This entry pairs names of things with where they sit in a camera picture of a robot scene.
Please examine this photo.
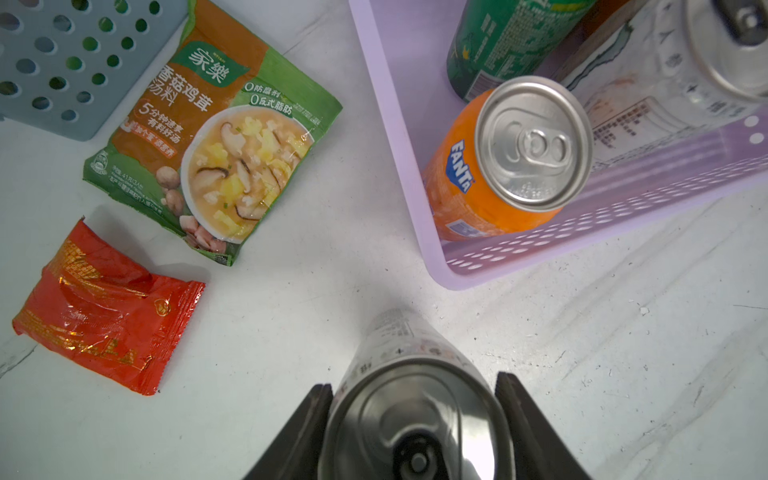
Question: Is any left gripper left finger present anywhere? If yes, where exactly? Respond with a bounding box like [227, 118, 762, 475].
[244, 384, 333, 480]

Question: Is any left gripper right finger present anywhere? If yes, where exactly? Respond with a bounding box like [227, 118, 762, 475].
[495, 372, 591, 480]

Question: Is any small silver can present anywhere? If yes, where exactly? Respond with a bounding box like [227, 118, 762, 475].
[318, 308, 516, 479]

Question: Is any orange Fanta can front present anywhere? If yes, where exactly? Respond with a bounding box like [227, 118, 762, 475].
[422, 76, 594, 242]

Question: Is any tall silver can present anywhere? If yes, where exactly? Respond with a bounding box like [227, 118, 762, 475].
[555, 1, 767, 171]

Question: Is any purple plastic basket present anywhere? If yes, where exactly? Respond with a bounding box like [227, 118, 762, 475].
[350, 1, 767, 290]

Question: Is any blue plastic basket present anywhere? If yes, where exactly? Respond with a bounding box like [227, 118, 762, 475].
[1, 0, 189, 141]

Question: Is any red snack packet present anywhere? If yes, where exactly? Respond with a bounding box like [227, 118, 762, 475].
[12, 221, 206, 396]

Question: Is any green soup mix packet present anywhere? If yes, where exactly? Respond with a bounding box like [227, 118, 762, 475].
[83, 1, 342, 266]

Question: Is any green Sprite can left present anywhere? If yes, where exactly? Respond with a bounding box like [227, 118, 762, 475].
[446, 0, 594, 102]

